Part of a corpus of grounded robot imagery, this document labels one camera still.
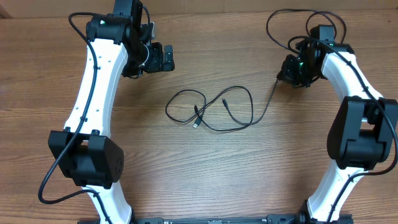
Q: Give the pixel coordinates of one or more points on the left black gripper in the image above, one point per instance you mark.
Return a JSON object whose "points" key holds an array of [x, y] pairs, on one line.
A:
{"points": [[158, 64]]}

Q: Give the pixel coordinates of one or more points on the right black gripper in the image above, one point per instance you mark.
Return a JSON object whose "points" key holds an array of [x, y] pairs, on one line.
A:
{"points": [[286, 71]]}

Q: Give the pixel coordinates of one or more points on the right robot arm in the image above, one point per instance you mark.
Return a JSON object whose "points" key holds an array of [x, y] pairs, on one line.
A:
{"points": [[364, 128]]}

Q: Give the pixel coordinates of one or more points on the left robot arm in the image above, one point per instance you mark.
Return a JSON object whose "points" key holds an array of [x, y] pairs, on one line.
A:
{"points": [[119, 45]]}

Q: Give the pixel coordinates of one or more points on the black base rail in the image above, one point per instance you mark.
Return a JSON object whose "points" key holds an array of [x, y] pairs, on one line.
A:
{"points": [[270, 219]]}

